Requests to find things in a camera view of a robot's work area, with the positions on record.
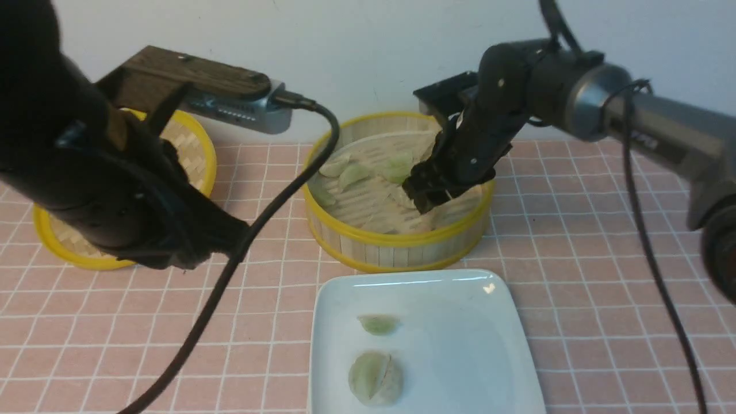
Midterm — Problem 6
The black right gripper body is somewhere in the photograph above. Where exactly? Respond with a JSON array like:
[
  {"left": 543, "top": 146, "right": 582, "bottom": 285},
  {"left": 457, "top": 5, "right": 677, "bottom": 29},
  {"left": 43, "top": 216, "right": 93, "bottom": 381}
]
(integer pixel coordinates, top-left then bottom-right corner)
[{"left": 432, "top": 86, "right": 529, "bottom": 187}]

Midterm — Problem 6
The yellow rimmed bamboo steamer lid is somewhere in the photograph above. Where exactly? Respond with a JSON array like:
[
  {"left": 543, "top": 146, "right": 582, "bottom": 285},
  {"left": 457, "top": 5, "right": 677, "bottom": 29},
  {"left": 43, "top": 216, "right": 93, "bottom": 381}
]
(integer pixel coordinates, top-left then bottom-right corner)
[{"left": 33, "top": 110, "right": 217, "bottom": 271}]

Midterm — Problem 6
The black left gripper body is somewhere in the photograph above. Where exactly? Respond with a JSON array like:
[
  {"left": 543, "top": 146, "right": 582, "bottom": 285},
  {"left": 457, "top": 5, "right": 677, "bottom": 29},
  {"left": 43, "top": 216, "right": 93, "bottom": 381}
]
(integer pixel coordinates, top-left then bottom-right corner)
[{"left": 115, "top": 110, "right": 250, "bottom": 270}]

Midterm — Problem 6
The green crescent dumpling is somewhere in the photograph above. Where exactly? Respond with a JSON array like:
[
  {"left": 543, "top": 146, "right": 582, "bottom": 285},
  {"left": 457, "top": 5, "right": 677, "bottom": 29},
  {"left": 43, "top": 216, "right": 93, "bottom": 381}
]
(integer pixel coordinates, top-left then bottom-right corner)
[{"left": 356, "top": 314, "right": 401, "bottom": 336}]

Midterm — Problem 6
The wrist camera mount right arm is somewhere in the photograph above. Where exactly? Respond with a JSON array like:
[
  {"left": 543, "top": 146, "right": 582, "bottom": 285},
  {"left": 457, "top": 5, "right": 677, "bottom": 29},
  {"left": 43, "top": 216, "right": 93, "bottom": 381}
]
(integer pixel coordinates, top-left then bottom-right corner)
[{"left": 413, "top": 71, "right": 478, "bottom": 128}]

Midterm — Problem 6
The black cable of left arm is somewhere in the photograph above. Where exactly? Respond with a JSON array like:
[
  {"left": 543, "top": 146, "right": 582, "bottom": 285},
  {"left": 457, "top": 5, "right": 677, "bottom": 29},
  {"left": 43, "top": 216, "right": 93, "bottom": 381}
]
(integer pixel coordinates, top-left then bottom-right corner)
[{"left": 118, "top": 92, "right": 341, "bottom": 414}]

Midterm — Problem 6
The white square plate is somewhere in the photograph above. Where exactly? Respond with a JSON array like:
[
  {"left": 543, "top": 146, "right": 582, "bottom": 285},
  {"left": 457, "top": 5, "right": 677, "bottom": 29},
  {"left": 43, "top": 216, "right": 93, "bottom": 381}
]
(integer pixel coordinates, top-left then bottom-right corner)
[{"left": 308, "top": 269, "right": 546, "bottom": 413}]

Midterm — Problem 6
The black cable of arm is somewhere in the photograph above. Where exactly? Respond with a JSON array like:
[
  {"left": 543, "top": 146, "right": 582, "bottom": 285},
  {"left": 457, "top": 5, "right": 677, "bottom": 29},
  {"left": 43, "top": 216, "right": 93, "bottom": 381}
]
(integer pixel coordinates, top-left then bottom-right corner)
[
  {"left": 538, "top": 0, "right": 709, "bottom": 414},
  {"left": 118, "top": 92, "right": 341, "bottom": 414}
]

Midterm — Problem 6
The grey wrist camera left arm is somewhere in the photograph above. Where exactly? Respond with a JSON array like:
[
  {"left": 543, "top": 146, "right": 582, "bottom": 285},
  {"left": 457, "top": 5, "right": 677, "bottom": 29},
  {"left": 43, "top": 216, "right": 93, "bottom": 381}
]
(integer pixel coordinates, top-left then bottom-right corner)
[{"left": 181, "top": 80, "right": 292, "bottom": 135}]

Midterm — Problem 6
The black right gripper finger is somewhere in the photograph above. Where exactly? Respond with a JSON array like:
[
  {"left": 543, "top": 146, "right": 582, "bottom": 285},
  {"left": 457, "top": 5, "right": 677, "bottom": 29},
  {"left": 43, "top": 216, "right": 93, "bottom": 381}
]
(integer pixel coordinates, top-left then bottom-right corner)
[{"left": 401, "top": 160, "right": 461, "bottom": 214}]

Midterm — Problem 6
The round green dumpling on plate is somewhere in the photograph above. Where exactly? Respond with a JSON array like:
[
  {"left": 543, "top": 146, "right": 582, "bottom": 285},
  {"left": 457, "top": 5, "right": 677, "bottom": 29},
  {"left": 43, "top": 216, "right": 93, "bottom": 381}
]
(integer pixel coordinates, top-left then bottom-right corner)
[{"left": 348, "top": 351, "right": 405, "bottom": 407}]

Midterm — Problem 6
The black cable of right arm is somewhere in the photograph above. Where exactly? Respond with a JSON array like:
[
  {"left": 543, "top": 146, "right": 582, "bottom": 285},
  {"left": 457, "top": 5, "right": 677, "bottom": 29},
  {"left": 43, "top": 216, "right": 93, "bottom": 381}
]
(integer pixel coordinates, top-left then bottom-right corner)
[{"left": 538, "top": 0, "right": 709, "bottom": 414}]

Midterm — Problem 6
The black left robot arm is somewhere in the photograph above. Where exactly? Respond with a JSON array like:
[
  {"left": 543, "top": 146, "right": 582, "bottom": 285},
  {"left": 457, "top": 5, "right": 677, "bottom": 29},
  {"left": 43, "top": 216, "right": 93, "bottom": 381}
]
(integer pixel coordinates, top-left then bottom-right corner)
[{"left": 1, "top": 1, "right": 250, "bottom": 270}]

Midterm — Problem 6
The pale dumpling at steamer left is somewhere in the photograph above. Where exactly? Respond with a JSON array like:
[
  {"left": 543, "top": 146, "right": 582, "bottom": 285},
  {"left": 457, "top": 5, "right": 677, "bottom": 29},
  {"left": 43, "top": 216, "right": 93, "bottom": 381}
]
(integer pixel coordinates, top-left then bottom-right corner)
[{"left": 319, "top": 155, "right": 351, "bottom": 178}]

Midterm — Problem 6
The green dumpling center of steamer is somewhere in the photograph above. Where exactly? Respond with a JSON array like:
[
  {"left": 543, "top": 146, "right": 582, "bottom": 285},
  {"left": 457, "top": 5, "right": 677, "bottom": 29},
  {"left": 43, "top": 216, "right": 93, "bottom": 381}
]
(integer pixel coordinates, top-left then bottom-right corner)
[{"left": 375, "top": 151, "right": 415, "bottom": 185}]

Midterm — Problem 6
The green dumpling left in steamer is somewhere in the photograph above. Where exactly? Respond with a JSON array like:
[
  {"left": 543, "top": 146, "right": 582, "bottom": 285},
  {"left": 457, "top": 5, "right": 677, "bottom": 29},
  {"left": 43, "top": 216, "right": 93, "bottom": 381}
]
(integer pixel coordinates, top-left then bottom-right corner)
[{"left": 338, "top": 163, "right": 371, "bottom": 191}]

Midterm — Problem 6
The yellow rimmed bamboo steamer basket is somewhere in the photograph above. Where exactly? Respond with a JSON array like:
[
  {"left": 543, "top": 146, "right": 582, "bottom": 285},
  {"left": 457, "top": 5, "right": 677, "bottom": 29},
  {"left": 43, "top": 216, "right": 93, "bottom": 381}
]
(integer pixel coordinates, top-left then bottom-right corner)
[{"left": 303, "top": 111, "right": 495, "bottom": 273}]

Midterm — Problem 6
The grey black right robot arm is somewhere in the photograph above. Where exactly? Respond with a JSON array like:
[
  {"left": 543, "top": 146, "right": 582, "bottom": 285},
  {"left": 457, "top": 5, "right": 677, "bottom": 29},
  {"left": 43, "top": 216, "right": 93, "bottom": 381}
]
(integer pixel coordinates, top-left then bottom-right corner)
[{"left": 402, "top": 39, "right": 735, "bottom": 301}]

